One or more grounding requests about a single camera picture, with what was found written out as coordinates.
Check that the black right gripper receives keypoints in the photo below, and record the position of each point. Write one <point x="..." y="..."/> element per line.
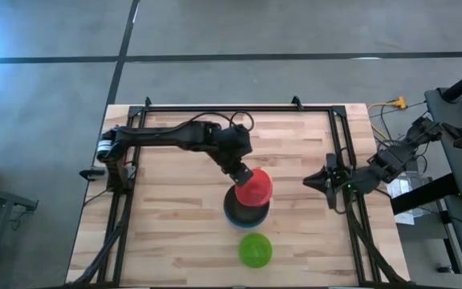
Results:
<point x="337" y="180"/>

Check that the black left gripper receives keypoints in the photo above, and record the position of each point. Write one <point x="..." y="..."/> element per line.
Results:
<point x="235" y="160"/>

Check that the red-orange translucent bowl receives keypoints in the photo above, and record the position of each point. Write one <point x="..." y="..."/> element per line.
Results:
<point x="255" y="190"/>

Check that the black bowl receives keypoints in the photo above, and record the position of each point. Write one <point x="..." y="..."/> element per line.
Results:
<point x="239" y="212"/>

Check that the blue bowl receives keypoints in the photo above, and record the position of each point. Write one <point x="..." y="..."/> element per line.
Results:
<point x="247" y="226"/>

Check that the green translucent bowl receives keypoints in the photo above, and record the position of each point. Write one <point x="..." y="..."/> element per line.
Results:
<point x="255" y="251"/>

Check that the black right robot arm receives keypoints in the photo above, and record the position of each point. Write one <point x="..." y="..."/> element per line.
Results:
<point x="391" y="160"/>

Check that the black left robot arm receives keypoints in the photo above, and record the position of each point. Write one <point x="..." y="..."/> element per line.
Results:
<point x="163" y="138"/>

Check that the white paper sheet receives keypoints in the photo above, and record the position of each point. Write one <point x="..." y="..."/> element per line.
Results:
<point x="405" y="218"/>
<point x="401" y="188"/>

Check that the black desk support bar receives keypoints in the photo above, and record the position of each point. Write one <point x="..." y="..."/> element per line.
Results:
<point x="423" y="195"/>

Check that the small black floor object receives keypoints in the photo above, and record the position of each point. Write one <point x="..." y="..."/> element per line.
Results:
<point x="444" y="269"/>

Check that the black aluminium table frame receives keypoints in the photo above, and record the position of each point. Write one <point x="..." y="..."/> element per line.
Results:
<point x="235" y="108"/>

